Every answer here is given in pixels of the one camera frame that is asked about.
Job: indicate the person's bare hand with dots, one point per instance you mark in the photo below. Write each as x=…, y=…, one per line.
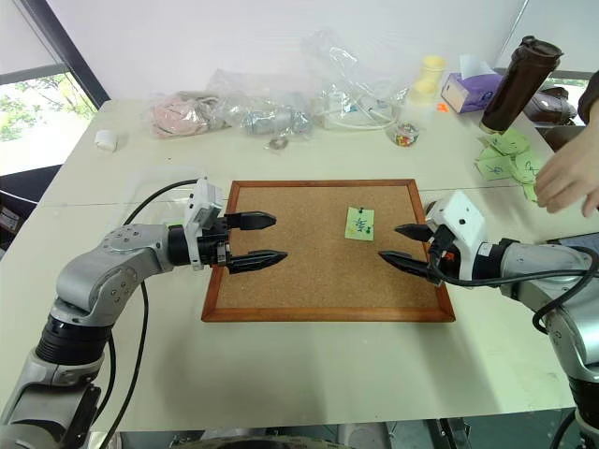
x=571, y=173

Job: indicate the brown travel tumbler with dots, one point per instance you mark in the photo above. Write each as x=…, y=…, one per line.
x=517, y=84

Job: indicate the clear bag with silver item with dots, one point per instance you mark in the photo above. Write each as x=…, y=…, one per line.
x=267, y=117

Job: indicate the small orange clip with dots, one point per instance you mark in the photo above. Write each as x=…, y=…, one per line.
x=441, y=108

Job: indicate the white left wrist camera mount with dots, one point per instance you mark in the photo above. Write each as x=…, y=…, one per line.
x=206, y=198

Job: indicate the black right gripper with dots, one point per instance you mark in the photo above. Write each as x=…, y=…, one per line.
x=442, y=262

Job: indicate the small metal clip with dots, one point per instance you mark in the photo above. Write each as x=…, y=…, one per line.
x=277, y=144

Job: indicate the purple tissue box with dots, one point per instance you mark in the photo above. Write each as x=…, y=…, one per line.
x=470, y=93

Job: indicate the wood-framed cork board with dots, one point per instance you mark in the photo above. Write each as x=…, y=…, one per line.
x=304, y=271

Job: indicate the small glass jar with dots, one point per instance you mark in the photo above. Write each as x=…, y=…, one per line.
x=404, y=134

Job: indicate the clear bag with pink cloth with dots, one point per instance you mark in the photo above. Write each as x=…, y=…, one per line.
x=180, y=114

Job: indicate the dark furniture beside table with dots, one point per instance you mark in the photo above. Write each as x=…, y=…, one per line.
x=14, y=215

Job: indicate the loose green paper note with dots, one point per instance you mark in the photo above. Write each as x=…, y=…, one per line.
x=528, y=167
x=507, y=140
x=531, y=192
x=492, y=169

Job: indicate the black window frame beam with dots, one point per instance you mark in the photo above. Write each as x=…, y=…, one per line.
x=70, y=51

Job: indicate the person's dark sleeve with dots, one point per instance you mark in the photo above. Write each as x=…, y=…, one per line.
x=590, y=98

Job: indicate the small white roll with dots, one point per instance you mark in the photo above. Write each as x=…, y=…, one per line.
x=106, y=140

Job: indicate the green paper note with scribble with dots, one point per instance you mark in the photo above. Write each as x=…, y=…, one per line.
x=355, y=231

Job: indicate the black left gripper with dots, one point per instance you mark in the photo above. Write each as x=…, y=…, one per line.
x=213, y=245

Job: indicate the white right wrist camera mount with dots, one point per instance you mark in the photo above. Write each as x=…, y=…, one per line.
x=461, y=220

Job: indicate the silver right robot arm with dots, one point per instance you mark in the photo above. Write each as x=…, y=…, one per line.
x=538, y=259

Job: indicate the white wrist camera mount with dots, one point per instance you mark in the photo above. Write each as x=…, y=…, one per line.
x=206, y=198
x=461, y=220

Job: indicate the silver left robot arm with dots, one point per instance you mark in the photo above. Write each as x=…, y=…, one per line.
x=89, y=276

